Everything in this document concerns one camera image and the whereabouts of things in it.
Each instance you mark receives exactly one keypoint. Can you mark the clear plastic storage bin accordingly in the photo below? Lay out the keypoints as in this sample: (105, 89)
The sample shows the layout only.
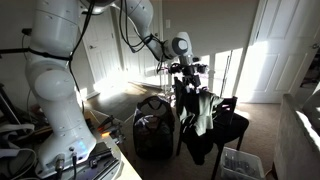
(241, 165)

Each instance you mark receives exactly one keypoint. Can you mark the black mesh laundry hamper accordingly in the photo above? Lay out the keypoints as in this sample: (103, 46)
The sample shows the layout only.
(153, 140)

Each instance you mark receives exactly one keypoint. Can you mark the black tripod leg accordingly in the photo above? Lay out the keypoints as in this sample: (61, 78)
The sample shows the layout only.
(8, 103)

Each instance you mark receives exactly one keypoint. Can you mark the crumpled light laundry pile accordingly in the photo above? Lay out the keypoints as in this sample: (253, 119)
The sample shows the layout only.
(150, 123)

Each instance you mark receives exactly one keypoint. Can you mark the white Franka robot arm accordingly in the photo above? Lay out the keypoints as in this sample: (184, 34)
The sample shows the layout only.
(60, 100)

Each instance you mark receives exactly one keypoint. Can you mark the white panel door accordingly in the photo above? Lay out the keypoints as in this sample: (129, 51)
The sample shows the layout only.
(100, 46)
(276, 50)
(140, 63)

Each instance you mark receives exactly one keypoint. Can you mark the black shoe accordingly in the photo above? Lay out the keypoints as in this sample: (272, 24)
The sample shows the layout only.
(204, 68)

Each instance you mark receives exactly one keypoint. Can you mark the white light switch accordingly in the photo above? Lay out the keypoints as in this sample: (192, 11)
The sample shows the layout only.
(168, 23)

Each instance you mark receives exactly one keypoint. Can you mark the black wooden chair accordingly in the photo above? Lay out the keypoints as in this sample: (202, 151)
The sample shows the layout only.
(233, 125)

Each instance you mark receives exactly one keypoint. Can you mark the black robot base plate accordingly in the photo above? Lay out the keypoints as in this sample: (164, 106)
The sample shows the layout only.
(100, 160)

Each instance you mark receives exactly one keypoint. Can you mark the blue white patterned blanket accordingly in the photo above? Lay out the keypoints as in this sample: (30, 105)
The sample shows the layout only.
(313, 103)

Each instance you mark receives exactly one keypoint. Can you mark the grey fabric sofa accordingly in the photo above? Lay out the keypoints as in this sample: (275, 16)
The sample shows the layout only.
(293, 146)

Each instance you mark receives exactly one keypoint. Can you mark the dark grey-green hoodie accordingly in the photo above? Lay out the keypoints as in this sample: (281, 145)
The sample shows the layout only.
(200, 110)

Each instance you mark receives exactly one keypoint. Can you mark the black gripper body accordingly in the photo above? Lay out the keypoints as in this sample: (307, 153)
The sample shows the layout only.
(190, 71)

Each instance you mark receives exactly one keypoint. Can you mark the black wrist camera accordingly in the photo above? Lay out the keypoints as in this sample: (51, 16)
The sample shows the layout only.
(175, 68)

